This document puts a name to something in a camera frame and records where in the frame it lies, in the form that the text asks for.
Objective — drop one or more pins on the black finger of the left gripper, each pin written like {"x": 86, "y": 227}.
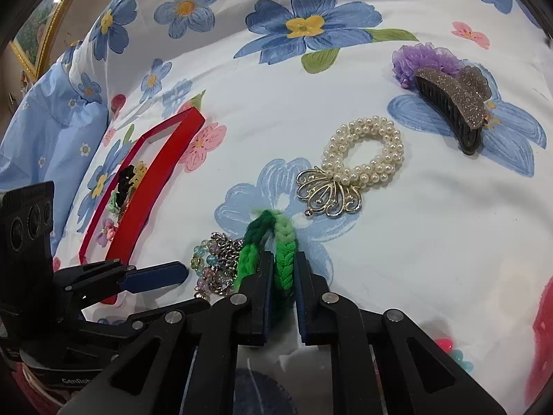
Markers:
{"x": 150, "y": 278}

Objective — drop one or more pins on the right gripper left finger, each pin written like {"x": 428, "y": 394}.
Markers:
{"x": 242, "y": 319}

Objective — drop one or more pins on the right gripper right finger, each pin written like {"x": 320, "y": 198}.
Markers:
{"x": 328, "y": 319}

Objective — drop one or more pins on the black scrunchie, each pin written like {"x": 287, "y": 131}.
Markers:
{"x": 124, "y": 184}

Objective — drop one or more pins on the yellow hair claw clip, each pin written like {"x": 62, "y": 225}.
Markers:
{"x": 139, "y": 171}

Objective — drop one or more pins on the small green hair clip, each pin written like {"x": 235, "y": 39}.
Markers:
{"x": 115, "y": 205}

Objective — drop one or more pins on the red tray box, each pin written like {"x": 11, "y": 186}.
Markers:
{"x": 159, "y": 148}

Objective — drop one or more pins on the light blue pillow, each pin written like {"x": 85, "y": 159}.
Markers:
{"x": 53, "y": 136}

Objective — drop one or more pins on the floral white bedsheet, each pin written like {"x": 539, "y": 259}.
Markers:
{"x": 406, "y": 143}

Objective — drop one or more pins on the glitter grey claw clip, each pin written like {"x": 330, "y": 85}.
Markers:
{"x": 460, "y": 100}

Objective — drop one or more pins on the gold framed painting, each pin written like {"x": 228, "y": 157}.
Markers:
{"x": 33, "y": 42}

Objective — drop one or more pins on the purple flower scrunchie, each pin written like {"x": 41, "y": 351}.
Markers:
{"x": 408, "y": 59}

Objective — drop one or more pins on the pearl bracelet gold charm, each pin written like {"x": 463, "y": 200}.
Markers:
{"x": 333, "y": 188}

